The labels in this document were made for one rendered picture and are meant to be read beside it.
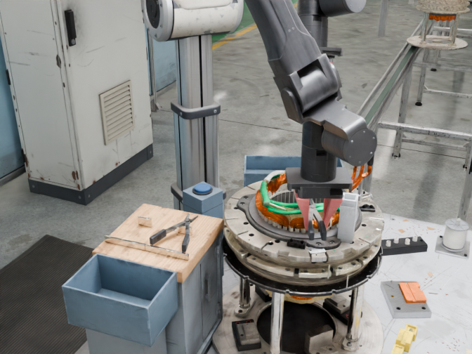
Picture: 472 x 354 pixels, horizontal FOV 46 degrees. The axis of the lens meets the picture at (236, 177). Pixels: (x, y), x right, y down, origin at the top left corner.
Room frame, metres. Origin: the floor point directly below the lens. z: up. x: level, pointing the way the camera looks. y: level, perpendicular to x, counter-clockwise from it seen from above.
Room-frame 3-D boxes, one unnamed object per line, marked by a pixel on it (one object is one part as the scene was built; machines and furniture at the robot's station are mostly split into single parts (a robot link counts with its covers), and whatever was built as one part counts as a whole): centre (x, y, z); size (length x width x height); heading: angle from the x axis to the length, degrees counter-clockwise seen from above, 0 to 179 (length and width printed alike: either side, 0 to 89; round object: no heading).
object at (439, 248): (1.31, -0.61, 0.83); 0.09 x 0.09 x 0.10; 66
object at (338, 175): (0.81, -0.13, 1.28); 0.10 x 0.07 x 0.07; 89
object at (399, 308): (1.08, -0.41, 0.79); 0.12 x 0.09 x 0.02; 1
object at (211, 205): (1.18, 0.08, 0.91); 0.07 x 0.07 x 0.25; 46
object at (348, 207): (0.88, -0.21, 1.14); 0.03 x 0.03 x 0.09; 73
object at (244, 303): (1.03, -0.02, 0.91); 0.02 x 0.02 x 0.21
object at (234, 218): (0.98, -0.14, 1.09); 0.32 x 0.32 x 0.01
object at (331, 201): (0.80, -0.14, 1.21); 0.07 x 0.07 x 0.09; 89
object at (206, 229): (0.94, 0.15, 1.05); 0.20 x 0.19 x 0.02; 159
